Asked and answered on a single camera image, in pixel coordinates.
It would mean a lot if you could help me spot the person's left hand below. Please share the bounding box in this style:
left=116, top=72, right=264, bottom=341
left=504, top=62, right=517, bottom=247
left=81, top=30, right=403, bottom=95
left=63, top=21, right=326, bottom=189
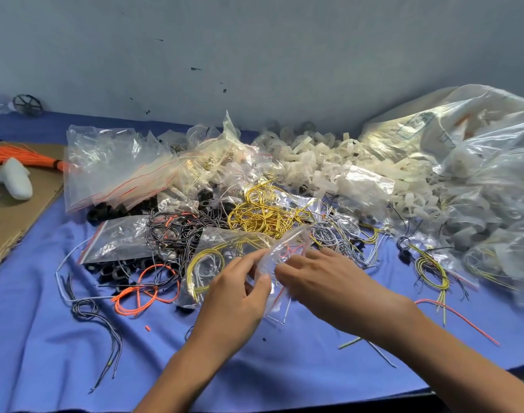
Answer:
left=188, top=247, right=272, bottom=359

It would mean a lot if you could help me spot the person's right hand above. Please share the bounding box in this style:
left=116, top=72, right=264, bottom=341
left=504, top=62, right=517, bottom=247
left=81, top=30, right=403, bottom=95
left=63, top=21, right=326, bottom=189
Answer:
left=274, top=246, right=418, bottom=337

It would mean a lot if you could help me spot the long yellow green wire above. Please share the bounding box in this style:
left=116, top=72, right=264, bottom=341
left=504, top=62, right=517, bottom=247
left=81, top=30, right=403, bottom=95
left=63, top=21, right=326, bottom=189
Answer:
left=336, top=334, right=400, bottom=369

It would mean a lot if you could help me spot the clear zip plastic bag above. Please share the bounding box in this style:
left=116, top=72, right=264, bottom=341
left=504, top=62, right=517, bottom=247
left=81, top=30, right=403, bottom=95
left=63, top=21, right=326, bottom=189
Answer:
left=179, top=225, right=315, bottom=317

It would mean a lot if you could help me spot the pile of grey white wires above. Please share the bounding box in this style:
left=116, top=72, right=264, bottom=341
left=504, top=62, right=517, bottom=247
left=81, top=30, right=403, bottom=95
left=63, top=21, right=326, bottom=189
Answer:
left=307, top=204, right=389, bottom=265

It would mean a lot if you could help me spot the orange wire loop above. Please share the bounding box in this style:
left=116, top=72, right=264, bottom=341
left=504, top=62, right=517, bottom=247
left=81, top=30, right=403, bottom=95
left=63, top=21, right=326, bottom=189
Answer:
left=110, top=263, right=184, bottom=318

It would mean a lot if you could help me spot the pile of yellow wires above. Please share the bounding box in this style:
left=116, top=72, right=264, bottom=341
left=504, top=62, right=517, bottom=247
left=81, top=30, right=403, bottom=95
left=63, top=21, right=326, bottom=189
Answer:
left=226, top=176, right=316, bottom=239

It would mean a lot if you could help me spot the pile of white plastic wheels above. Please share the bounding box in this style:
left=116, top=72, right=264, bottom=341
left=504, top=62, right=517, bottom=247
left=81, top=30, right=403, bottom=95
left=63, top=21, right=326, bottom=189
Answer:
left=252, top=123, right=454, bottom=239

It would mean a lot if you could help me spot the red wire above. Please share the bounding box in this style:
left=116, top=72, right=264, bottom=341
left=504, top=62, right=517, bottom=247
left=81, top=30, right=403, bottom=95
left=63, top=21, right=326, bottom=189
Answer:
left=413, top=295, right=502, bottom=348

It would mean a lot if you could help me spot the red-zip plastic bag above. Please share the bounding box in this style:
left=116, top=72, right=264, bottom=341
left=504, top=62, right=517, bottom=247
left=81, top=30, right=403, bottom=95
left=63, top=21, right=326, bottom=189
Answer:
left=78, top=214, right=156, bottom=266

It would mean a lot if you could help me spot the heap of plastic bags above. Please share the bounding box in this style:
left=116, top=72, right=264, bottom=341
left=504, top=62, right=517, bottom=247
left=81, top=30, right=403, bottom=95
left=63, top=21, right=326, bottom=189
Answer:
left=157, top=111, right=286, bottom=213

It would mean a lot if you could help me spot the pile of black plastic rings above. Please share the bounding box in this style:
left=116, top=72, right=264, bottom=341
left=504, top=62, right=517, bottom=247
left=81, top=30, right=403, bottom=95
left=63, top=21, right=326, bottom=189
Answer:
left=82, top=187, right=217, bottom=295

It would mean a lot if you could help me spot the stack of plastic bags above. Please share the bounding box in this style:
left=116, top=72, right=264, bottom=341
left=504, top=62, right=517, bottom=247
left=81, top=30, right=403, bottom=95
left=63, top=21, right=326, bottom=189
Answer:
left=63, top=123, right=196, bottom=214

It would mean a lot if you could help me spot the pile of large plastic bags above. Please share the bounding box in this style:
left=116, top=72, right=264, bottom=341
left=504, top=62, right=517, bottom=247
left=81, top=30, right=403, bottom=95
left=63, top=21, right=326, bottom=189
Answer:
left=357, top=84, right=524, bottom=303

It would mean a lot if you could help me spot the person's right forearm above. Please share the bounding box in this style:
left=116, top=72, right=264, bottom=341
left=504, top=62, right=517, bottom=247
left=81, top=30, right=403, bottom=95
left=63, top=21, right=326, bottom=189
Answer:
left=376, top=297, right=524, bottom=413

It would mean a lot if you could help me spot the blue cloth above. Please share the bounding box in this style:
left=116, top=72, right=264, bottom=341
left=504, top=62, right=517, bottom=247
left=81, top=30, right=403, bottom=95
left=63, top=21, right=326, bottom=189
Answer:
left=0, top=111, right=524, bottom=413

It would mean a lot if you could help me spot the brown cardboard sheet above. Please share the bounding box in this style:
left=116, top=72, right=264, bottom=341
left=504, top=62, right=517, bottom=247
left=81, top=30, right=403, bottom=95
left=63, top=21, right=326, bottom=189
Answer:
left=0, top=141, right=70, bottom=281

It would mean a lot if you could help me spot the white handheld device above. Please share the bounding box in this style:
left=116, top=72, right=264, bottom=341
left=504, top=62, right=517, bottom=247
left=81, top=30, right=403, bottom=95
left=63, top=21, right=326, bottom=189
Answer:
left=0, top=156, right=34, bottom=202

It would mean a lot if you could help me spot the orange tie bundle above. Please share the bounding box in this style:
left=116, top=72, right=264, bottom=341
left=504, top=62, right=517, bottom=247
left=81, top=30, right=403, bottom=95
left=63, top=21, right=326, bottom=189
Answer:
left=0, top=142, right=74, bottom=174

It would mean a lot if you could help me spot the black round wheel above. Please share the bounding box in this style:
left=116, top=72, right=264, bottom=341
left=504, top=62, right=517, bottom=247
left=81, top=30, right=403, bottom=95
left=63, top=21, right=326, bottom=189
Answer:
left=11, top=92, right=45, bottom=119

